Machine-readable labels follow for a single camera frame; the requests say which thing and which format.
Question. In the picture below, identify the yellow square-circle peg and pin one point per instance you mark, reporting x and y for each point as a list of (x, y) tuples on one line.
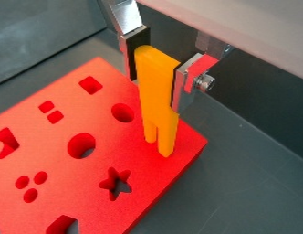
[(155, 77)]

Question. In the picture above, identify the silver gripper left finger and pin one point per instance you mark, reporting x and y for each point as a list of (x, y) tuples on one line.
[(132, 33)]

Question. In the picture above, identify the red shape-sorter block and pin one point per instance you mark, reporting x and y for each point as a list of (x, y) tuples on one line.
[(76, 165)]

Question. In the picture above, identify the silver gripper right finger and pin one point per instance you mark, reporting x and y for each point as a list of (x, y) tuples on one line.
[(191, 73)]

